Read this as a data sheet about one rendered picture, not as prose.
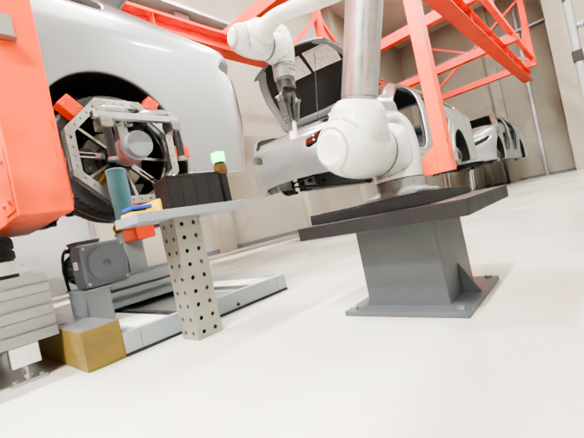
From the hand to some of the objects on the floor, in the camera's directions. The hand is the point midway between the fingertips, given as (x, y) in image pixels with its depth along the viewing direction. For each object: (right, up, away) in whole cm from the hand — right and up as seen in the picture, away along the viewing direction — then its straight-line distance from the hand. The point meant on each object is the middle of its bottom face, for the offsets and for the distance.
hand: (293, 130), depth 142 cm
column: (-32, -76, -16) cm, 84 cm away
